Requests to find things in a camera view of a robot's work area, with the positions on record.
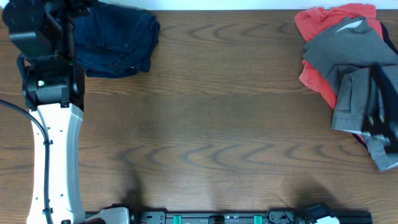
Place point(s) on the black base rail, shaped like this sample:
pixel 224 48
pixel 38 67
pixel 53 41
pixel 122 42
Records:
pixel 319 213

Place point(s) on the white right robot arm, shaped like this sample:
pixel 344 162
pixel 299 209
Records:
pixel 380 118

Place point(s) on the grey shorts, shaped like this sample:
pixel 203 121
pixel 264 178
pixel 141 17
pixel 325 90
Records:
pixel 343 55

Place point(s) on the red orange shirt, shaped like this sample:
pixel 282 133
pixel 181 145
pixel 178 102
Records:
pixel 317 19

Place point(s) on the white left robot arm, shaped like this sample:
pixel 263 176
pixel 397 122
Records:
pixel 53 85

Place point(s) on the navy blue shorts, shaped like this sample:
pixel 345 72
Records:
pixel 115 41

